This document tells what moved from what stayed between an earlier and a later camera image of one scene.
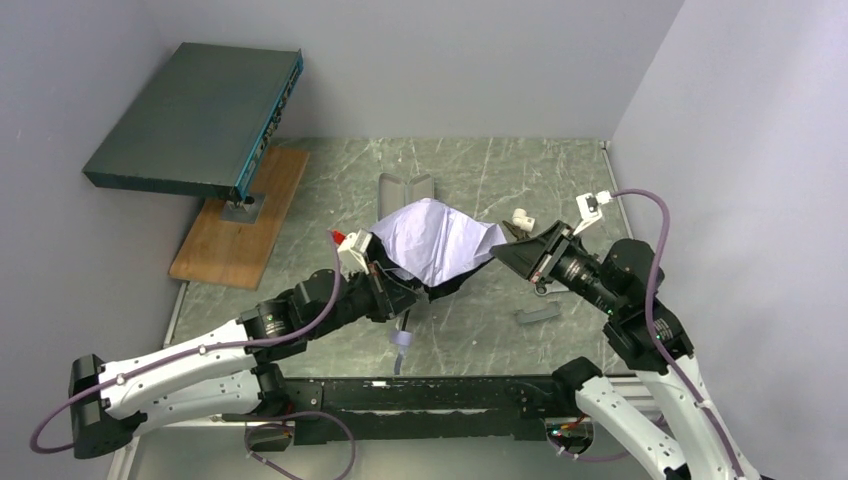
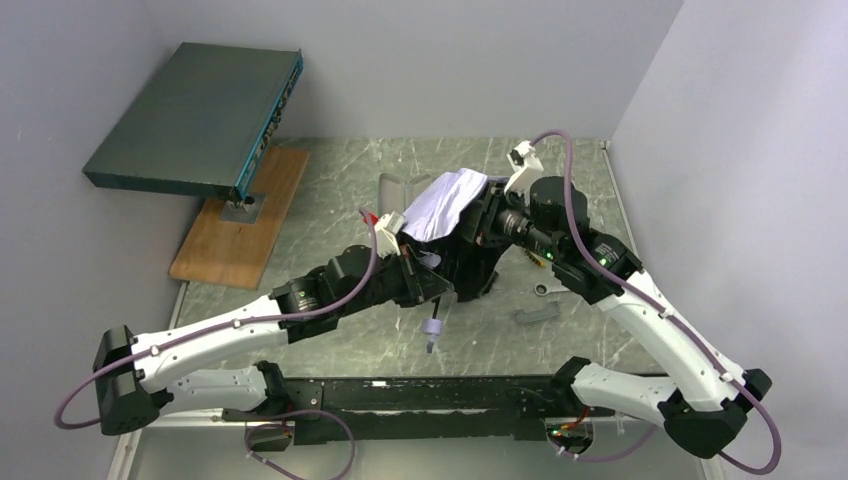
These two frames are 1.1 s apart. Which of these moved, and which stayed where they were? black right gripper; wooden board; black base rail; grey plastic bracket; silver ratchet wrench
Moved: black right gripper
Stayed: black base rail; grey plastic bracket; wooden board; silver ratchet wrench
